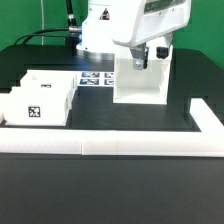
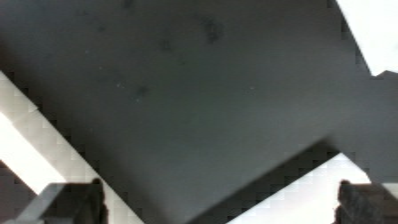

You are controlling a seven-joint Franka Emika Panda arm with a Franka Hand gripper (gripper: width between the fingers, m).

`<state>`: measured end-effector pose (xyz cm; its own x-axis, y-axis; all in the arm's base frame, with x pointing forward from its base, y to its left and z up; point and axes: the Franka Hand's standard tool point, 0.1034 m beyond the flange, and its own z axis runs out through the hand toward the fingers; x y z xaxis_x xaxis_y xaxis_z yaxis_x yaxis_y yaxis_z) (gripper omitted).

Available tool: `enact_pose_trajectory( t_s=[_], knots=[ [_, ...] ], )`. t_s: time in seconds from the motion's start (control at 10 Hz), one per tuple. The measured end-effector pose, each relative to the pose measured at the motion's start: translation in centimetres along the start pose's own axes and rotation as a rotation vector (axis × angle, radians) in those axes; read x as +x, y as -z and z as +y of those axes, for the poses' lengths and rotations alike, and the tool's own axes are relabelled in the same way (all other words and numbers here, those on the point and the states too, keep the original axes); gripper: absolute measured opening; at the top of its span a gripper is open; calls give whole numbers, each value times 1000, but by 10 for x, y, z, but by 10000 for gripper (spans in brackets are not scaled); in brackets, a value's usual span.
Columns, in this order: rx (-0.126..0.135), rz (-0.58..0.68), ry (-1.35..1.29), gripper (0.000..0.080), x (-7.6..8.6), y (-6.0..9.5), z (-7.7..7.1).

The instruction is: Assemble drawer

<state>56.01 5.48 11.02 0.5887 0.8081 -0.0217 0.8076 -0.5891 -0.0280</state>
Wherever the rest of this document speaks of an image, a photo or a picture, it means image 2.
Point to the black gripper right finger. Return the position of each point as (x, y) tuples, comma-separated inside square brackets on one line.
[(369, 204)]

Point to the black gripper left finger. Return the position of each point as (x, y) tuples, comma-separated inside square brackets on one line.
[(70, 204)]

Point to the white drawer box front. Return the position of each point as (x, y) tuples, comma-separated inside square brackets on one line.
[(305, 202)]

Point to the white drawer cabinet housing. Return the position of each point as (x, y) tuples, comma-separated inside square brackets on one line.
[(372, 19)]

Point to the white obstacle fence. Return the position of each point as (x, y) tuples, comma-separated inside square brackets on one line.
[(38, 153)]

